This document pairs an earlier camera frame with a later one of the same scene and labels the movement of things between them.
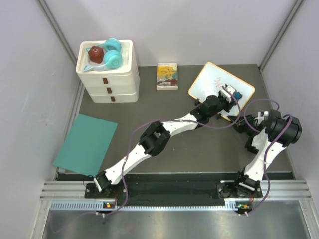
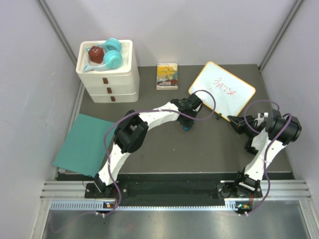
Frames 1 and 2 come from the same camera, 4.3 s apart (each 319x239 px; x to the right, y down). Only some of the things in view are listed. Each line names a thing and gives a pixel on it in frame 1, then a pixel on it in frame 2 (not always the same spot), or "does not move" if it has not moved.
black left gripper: x=227 y=103 -> x=184 y=123
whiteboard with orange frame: x=211 y=79 does not move
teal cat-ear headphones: x=112 y=56 does not move
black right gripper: x=238 y=122 does not move
